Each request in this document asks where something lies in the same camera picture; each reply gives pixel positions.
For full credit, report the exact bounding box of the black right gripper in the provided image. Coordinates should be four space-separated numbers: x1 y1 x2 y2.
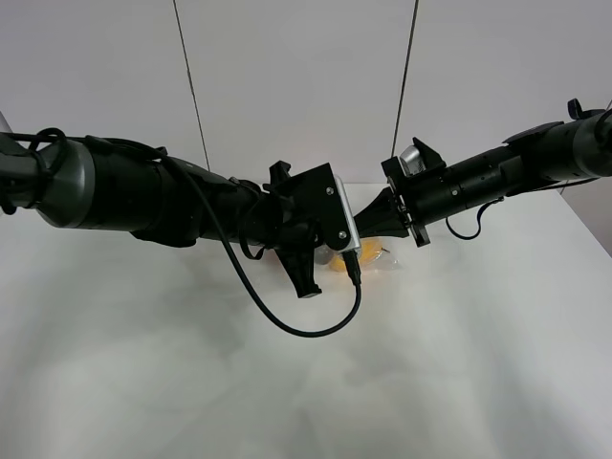
354 138 447 248

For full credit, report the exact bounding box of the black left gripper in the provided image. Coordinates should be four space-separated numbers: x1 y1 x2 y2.
238 161 345 298

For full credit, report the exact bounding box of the clear zip bag blue seal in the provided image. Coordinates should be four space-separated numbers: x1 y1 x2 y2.
314 237 401 274

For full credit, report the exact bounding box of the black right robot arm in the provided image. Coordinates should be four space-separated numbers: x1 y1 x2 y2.
382 99 611 247

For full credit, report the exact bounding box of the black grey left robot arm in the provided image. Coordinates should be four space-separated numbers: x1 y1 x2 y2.
1 128 408 297

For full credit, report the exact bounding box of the yellow pear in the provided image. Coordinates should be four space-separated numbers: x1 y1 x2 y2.
327 237 395 273

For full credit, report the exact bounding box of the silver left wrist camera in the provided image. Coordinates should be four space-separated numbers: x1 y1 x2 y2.
334 175 361 253

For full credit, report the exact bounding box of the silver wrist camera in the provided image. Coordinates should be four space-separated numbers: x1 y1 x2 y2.
334 175 361 253
399 145 426 177

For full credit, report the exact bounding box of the black left camera cable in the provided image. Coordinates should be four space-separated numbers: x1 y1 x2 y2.
157 152 364 339

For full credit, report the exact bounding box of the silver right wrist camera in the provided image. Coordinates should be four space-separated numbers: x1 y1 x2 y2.
399 145 426 177

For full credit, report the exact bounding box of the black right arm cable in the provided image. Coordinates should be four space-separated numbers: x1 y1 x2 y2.
444 200 503 240

